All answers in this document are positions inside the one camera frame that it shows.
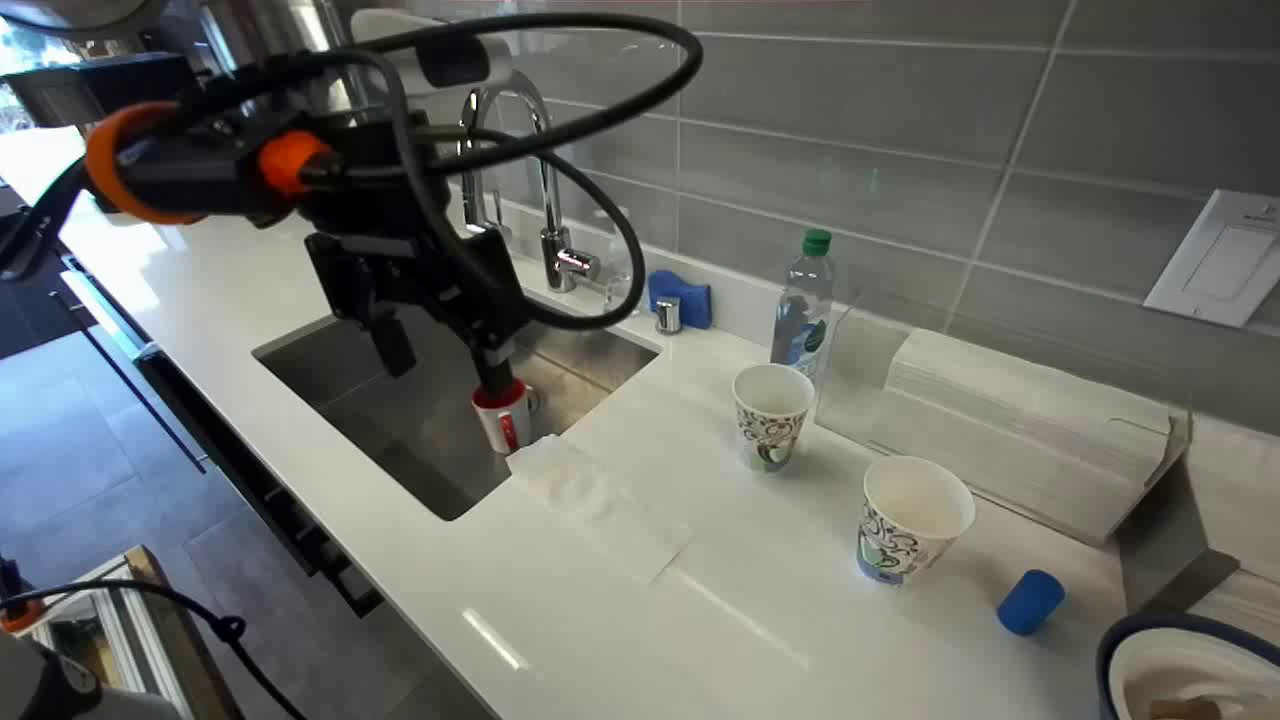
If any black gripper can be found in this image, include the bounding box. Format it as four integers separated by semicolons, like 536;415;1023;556
308;195;527;399

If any white mug with red inside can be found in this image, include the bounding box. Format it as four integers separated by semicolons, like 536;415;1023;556
469;376;542;460

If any tall chrome gooseneck faucet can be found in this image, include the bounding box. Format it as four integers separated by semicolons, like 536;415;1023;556
457;72;606;296

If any stainless steel sink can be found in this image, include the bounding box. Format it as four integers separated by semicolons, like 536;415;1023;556
249;286;662;529

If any dark base cabinet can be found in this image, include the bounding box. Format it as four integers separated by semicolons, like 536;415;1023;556
50;251;495;720

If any blue sponge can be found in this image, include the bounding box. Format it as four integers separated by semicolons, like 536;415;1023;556
649;270;714;336

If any patterned white paper cup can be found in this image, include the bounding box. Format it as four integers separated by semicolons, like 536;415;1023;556
731;362;819;471
850;451;981;588

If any soap dispenser bottle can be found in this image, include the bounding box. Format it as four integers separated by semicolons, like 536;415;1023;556
766;230;839;384

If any wooden framed white panel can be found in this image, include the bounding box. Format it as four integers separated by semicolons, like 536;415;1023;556
30;539;243;720

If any gray rounded object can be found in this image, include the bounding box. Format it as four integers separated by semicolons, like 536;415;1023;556
0;638;104;720

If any folded white paper towel stack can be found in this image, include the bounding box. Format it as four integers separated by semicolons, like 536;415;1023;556
875;326;1193;548

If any blue bottle cap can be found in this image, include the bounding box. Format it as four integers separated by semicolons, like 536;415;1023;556
990;567;1071;641

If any orange cable connector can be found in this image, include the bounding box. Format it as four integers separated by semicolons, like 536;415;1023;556
257;128;338;199

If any thin black cable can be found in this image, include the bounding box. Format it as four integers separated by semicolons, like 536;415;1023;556
0;575;311;720

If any orange arm strap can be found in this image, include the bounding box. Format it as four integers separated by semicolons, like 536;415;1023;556
79;96;185;230

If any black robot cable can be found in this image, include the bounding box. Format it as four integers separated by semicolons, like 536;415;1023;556
171;10;708;336

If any white wall outlet plate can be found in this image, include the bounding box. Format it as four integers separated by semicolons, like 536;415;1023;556
1141;184;1280;331

